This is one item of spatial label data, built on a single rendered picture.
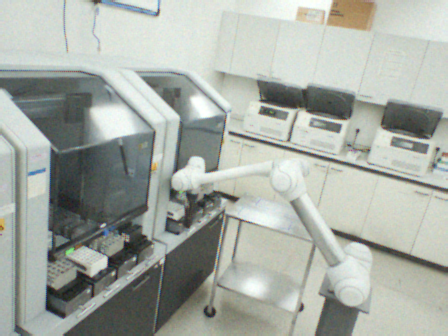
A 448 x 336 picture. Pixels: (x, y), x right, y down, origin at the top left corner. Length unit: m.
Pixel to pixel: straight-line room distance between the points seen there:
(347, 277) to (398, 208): 2.52
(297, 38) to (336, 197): 1.83
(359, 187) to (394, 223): 0.51
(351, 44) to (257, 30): 1.08
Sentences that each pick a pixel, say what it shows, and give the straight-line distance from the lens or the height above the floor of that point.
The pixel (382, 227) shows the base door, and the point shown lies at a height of 0.28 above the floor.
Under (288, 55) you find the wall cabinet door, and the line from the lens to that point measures 4.62.
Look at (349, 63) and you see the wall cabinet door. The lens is 4.49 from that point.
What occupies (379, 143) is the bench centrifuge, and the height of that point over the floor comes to 1.14.
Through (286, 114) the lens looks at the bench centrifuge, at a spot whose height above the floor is 1.21.
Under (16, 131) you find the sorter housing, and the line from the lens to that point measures 1.42.
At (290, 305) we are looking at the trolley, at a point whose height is 0.28.
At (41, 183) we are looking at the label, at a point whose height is 1.29.
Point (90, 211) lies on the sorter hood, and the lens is 1.68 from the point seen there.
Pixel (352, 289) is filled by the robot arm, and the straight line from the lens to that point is 1.92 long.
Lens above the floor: 1.86
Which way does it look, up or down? 18 degrees down
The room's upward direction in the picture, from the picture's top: 10 degrees clockwise
